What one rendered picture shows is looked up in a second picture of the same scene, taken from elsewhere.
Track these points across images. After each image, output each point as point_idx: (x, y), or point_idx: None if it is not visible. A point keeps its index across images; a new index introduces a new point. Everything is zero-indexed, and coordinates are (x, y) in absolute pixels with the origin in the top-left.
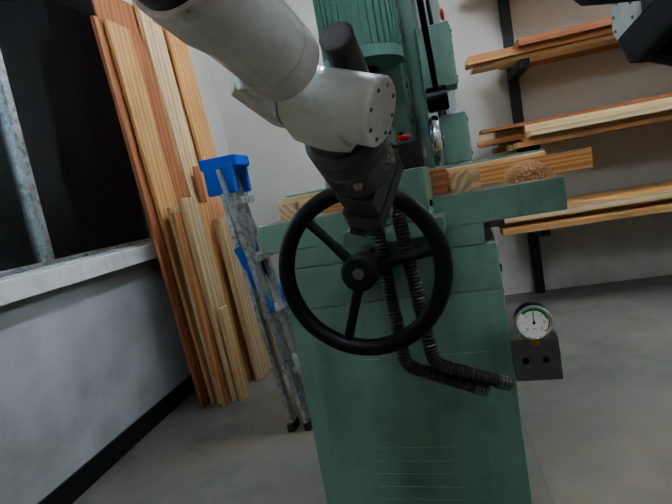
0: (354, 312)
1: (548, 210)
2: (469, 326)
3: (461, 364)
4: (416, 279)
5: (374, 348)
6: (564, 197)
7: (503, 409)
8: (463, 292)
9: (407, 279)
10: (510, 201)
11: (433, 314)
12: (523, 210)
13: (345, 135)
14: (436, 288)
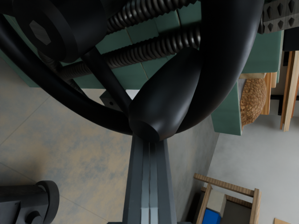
0: (6, 13)
1: (213, 123)
2: (119, 67)
3: (77, 88)
4: (115, 66)
5: (1, 48)
6: (223, 132)
7: (85, 81)
8: (141, 63)
9: (111, 54)
10: (223, 105)
11: (74, 111)
12: (214, 111)
13: None
14: (98, 118)
